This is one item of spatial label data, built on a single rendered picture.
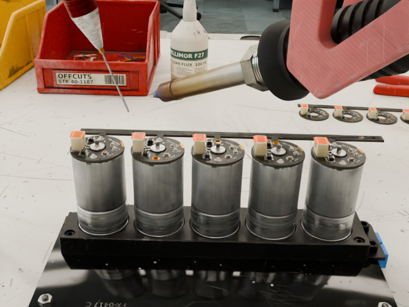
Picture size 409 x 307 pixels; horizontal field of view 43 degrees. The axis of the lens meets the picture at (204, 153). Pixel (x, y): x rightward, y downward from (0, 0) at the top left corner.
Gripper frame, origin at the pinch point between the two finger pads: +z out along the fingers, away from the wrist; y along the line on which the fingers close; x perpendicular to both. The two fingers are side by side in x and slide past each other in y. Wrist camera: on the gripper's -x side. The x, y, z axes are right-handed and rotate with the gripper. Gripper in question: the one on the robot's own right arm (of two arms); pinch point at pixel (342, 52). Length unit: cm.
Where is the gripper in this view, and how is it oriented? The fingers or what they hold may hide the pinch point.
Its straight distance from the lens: 15.2
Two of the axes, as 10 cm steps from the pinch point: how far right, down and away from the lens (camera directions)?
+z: -3.5, 6.1, 7.1
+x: 6.1, 7.2, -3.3
